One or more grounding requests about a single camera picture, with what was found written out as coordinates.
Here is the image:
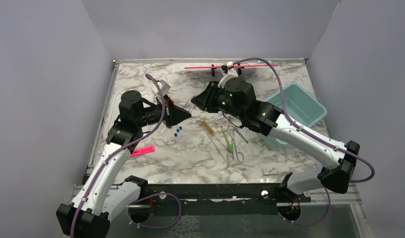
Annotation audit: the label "small green-white tube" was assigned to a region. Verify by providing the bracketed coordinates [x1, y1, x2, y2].
[257, 60, 273, 65]

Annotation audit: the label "green handled tool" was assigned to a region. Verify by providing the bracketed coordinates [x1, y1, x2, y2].
[221, 127, 233, 152]

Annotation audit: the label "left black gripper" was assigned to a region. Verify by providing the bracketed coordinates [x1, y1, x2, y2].
[136, 94, 192, 128]

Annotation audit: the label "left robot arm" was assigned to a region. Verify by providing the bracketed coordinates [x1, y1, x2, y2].
[56, 90, 192, 238]

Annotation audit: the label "black wire stand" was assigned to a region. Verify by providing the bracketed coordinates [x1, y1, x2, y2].
[210, 64, 245, 77]

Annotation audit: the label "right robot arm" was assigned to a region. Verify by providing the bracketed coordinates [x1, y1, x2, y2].
[191, 77, 360, 202]

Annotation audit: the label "small white label box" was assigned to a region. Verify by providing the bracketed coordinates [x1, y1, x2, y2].
[262, 167, 277, 176]

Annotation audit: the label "glass stirring rod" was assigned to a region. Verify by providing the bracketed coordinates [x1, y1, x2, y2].
[205, 131, 228, 165]

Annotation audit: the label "brown bottle brush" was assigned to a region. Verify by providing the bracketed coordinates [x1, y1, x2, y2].
[201, 120, 215, 136]

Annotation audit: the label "teal plastic bin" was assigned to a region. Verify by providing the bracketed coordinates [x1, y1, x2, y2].
[258, 83, 328, 151]

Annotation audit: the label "metal scissors forceps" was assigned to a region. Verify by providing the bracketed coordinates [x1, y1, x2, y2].
[227, 125, 245, 163]

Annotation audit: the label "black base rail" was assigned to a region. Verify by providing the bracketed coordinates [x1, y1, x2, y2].
[140, 183, 311, 216]

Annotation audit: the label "red rod on stand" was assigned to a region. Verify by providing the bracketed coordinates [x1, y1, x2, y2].
[184, 64, 269, 69]

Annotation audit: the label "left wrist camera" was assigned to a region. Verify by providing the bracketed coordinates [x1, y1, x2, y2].
[157, 80, 171, 96]

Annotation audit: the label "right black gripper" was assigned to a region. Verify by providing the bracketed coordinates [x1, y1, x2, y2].
[192, 80, 246, 121]

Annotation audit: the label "white plastic lid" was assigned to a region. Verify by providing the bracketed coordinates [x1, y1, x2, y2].
[103, 92, 123, 137]

